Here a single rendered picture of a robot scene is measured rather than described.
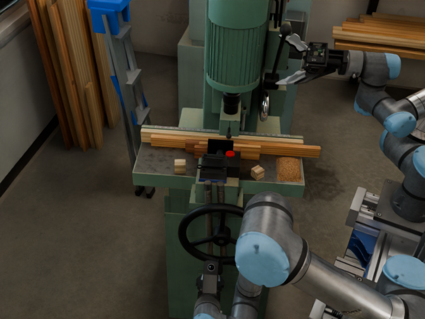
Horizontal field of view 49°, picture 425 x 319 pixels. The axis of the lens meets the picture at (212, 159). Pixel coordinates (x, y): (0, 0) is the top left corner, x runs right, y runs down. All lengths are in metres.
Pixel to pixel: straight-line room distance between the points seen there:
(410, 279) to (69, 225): 1.96
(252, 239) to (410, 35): 2.74
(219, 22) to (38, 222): 1.78
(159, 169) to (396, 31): 2.34
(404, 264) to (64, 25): 2.17
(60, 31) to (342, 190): 1.90
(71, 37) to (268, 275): 2.12
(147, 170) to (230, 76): 0.45
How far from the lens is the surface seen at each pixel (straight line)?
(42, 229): 2.78
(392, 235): 1.82
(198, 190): 1.53
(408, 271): 1.29
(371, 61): 1.44
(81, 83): 2.98
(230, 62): 1.45
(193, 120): 2.06
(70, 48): 2.88
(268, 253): 0.97
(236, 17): 1.39
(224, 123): 1.61
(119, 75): 2.39
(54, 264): 2.60
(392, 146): 1.74
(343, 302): 1.11
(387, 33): 3.53
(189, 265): 1.99
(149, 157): 1.71
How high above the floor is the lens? 1.99
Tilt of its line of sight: 40 degrees down
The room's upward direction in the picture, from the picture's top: 3 degrees clockwise
